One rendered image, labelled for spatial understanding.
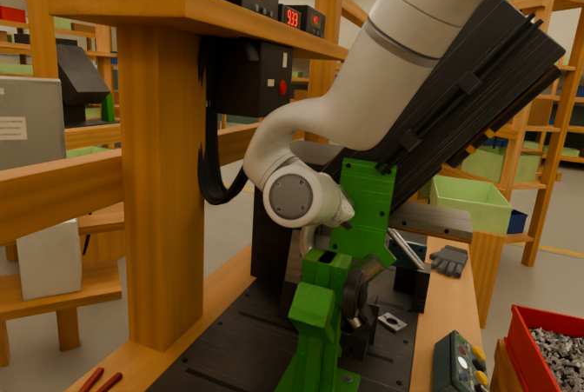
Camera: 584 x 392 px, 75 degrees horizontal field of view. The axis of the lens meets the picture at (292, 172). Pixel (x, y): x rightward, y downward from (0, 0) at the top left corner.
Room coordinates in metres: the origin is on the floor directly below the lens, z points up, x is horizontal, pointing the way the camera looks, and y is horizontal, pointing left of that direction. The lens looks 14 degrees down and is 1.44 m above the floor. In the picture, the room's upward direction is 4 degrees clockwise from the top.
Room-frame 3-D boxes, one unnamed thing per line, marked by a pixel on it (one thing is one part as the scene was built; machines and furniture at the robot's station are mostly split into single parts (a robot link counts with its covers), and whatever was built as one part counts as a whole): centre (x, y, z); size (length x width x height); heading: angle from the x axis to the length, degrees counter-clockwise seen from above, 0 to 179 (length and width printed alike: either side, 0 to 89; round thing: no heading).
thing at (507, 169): (4.00, -1.50, 1.19); 2.30 x 0.55 x 2.39; 19
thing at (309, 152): (1.04, -0.04, 1.07); 0.30 x 0.18 x 0.34; 159
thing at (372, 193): (0.80, -0.17, 1.17); 0.13 x 0.12 x 0.20; 159
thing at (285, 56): (0.86, 0.10, 1.42); 0.17 x 0.12 x 0.15; 159
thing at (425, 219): (0.93, -0.26, 1.11); 0.39 x 0.16 x 0.03; 69
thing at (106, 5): (0.98, 0.11, 1.52); 0.90 x 0.25 x 0.04; 159
